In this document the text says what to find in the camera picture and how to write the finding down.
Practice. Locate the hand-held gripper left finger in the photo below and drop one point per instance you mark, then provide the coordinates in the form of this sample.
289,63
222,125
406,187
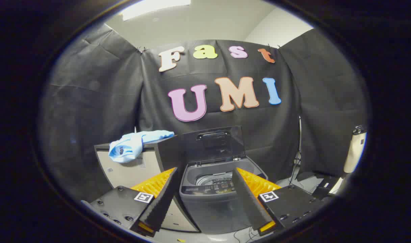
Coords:
159,202

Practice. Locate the dark grey washing machine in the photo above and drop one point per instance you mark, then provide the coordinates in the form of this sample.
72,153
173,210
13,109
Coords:
212,212

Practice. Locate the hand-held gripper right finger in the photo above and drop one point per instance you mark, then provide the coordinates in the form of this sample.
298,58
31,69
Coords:
249,202

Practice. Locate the black box on floor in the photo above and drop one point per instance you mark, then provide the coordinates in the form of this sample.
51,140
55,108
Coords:
325,187

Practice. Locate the cream bottle with black top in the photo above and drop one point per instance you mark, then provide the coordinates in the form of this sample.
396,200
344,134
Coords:
355,152

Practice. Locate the black backdrop cloth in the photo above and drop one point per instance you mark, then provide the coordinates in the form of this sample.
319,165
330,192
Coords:
97,101

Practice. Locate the dark cabinet with beige door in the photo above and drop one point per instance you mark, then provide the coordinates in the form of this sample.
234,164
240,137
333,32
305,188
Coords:
131,172

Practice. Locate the light blue shirt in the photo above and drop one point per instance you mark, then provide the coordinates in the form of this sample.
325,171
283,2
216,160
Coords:
129,146

